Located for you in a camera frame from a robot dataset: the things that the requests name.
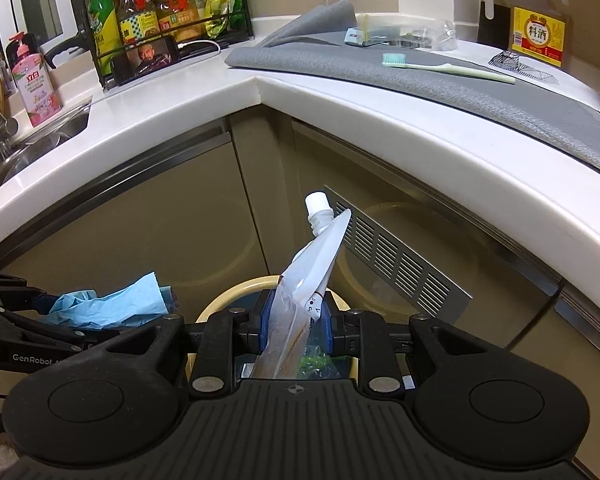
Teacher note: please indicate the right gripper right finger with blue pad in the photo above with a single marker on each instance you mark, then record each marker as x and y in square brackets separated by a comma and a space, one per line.
[365, 336]

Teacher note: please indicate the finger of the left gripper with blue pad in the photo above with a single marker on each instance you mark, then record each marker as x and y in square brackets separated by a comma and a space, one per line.
[16, 295]

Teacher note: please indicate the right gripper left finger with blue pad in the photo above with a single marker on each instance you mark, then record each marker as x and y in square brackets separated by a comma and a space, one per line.
[224, 338]

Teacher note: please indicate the white spouted pouch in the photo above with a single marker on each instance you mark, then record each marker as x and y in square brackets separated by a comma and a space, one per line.
[300, 292]

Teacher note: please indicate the pale green toothbrush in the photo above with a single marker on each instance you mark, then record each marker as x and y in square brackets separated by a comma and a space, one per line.
[397, 60]

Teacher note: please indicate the light blue tea packet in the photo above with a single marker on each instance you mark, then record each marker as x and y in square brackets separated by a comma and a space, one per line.
[355, 37]

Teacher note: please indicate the clear plastic bag with trash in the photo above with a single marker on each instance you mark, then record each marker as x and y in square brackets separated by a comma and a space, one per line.
[435, 35]

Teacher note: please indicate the green cartoon snack bag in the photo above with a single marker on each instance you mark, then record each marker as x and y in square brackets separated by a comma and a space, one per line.
[318, 368]

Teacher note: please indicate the blue trash bin cream rim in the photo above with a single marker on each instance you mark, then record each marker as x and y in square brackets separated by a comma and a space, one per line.
[264, 286]

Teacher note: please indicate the grey cabinet vent grille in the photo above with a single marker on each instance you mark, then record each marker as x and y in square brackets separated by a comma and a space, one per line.
[411, 275]

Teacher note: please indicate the stainless steel sink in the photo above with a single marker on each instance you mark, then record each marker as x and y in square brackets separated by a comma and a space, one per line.
[45, 140]

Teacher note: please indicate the pink soap bottle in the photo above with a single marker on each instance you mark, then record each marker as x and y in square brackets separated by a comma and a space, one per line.
[29, 71]

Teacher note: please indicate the smartphone playing video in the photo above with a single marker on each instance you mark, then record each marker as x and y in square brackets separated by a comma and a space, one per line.
[144, 59]

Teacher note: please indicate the grey cloth mat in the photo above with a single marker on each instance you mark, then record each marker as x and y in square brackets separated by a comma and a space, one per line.
[314, 45]

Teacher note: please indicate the green yellow-capped bottle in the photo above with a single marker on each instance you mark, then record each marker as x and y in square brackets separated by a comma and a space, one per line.
[104, 26]

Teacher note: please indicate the black white patterned wrapper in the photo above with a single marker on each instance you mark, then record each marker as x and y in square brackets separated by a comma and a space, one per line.
[510, 61]

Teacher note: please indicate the yellow green snack bag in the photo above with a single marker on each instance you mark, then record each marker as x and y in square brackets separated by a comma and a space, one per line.
[223, 15]

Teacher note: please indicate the dark soy sauce dispenser bottle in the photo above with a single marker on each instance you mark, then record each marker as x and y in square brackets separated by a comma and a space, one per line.
[494, 23]

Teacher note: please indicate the cooking wine jug yellow label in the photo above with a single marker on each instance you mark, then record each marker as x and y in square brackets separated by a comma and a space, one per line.
[542, 29]

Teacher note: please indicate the clear bottle red handle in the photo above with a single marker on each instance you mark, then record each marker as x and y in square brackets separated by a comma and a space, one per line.
[137, 20]

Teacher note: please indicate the black wire condiment rack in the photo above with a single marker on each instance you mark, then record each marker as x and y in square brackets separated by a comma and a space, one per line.
[190, 49]

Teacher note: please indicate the cooking oil bottle orange handle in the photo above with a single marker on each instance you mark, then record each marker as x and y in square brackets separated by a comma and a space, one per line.
[180, 19]

